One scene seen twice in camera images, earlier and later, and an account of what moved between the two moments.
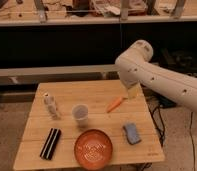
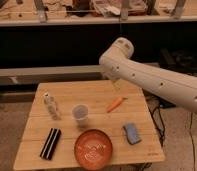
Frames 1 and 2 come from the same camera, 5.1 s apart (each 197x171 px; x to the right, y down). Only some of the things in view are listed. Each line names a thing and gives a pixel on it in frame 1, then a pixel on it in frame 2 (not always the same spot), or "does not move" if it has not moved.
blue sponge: x=132 y=133 does not move
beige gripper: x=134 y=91 -> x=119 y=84
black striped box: x=51 y=143 does not move
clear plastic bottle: x=51 y=106 does not move
